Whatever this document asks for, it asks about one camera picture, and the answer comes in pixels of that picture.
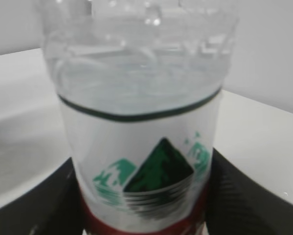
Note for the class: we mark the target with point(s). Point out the clear plastic water bottle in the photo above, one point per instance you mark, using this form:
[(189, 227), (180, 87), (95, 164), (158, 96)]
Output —
[(139, 84)]

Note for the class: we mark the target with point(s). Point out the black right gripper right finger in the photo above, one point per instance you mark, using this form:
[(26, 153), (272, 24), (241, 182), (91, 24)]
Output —
[(236, 205)]

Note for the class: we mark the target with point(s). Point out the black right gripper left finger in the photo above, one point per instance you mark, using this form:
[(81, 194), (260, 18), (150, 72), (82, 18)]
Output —
[(51, 208)]

